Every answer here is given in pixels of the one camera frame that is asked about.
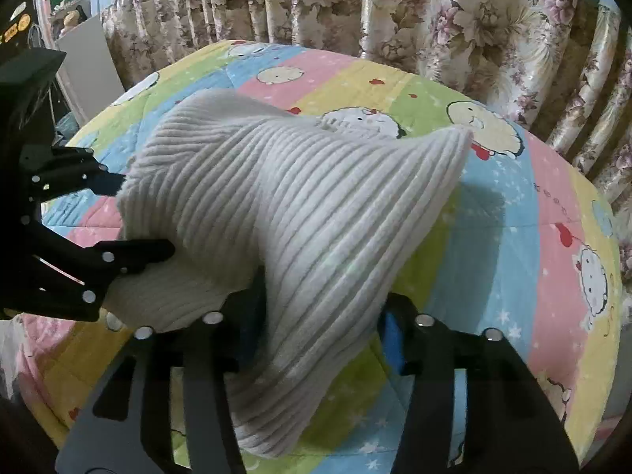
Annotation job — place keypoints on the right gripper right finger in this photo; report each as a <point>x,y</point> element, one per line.
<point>475,407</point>

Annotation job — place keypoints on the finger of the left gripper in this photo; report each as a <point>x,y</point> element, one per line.
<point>49,172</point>
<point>99,265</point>

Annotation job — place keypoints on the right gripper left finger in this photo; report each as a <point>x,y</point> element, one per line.
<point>125,424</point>

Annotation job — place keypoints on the cream ribbed knit sweater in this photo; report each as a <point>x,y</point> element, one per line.
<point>328,210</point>

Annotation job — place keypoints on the white flat board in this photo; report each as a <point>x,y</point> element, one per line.
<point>87,78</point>

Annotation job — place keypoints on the small yellow doll figure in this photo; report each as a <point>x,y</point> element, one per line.
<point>71,21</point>

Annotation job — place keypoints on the blue and floral curtain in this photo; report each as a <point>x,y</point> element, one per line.
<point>560,68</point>

